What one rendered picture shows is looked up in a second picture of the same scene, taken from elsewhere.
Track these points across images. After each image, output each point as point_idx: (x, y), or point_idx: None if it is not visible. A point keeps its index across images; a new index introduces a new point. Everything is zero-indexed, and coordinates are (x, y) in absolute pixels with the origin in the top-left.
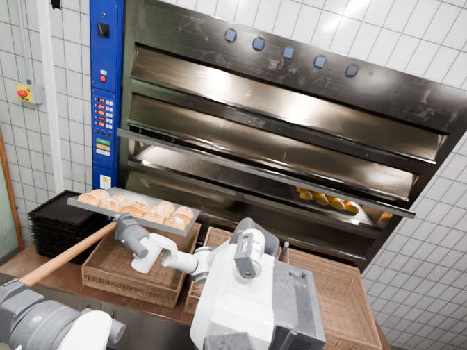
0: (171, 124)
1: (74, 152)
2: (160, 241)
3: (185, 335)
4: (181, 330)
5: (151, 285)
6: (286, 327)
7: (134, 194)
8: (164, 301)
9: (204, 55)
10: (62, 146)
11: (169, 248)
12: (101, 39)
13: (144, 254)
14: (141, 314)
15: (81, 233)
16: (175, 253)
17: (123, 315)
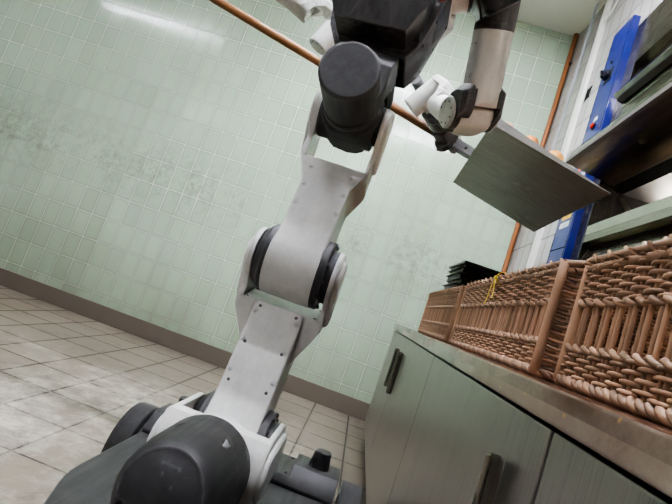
0: None
1: (545, 250)
2: (436, 74)
3: (415, 389)
4: (419, 372)
5: (450, 289)
6: None
7: (538, 217)
8: (445, 326)
9: None
10: (540, 248)
11: (439, 82)
12: (604, 86)
13: (416, 80)
14: (413, 347)
15: (463, 278)
16: (442, 87)
17: (404, 360)
